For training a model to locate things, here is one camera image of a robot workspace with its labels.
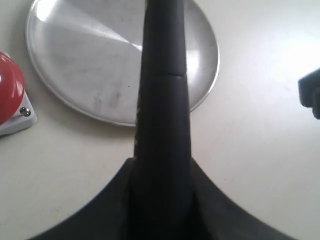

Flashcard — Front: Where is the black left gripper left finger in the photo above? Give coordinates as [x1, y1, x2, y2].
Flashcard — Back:
[31, 158, 134, 240]

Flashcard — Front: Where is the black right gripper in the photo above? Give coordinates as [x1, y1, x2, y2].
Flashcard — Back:
[298, 68, 320, 118]

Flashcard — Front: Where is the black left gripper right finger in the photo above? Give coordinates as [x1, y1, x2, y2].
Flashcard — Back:
[191, 160, 293, 240]

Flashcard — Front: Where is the yellow black claw hammer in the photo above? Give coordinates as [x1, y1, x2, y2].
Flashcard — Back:
[127, 0, 194, 240]

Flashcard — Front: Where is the red dome push button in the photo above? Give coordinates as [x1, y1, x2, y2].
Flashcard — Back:
[0, 52, 38, 137]

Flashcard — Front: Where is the round steel plate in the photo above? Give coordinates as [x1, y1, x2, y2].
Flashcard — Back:
[25, 0, 220, 126]

